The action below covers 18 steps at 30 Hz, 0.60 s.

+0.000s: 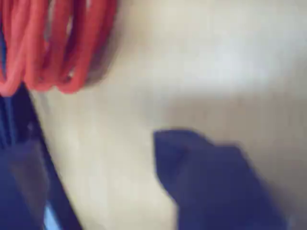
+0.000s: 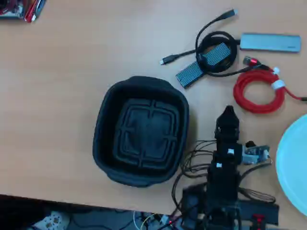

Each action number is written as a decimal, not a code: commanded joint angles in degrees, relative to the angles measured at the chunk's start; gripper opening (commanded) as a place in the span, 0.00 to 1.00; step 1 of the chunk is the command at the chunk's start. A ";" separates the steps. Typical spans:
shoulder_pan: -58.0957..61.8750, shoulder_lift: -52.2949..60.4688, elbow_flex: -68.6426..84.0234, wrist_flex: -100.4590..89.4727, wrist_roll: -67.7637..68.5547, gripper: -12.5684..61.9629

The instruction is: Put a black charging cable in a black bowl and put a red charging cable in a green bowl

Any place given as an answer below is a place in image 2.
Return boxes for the black square bowl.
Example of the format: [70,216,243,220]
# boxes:
[92,76,190,188]

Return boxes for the yellow and white loose wires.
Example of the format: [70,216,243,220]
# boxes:
[133,210,184,230]

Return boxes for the black charging cable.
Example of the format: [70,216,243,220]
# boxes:
[194,8,251,79]

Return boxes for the black robot wiring bundle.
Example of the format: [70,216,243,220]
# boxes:
[171,140,276,216]

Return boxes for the dark ribbed SSD enclosure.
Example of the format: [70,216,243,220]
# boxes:
[176,43,232,90]

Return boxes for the light blue plate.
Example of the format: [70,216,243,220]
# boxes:
[275,114,307,214]

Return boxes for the white perforated shoe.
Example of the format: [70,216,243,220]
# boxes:
[31,210,71,230]

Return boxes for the red flat box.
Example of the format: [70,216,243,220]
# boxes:
[24,0,47,23]

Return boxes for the red table clamp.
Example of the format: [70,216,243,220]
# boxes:
[251,214,266,230]

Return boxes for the red braided charging cable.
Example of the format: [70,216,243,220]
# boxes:
[234,56,307,115]

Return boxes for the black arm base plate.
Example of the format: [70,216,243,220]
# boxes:
[182,184,280,226]

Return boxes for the grey USB hub with cable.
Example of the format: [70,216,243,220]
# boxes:
[159,33,302,66]

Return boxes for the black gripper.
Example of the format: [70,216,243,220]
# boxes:
[214,105,241,146]

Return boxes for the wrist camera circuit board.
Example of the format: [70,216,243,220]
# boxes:
[241,140,272,166]

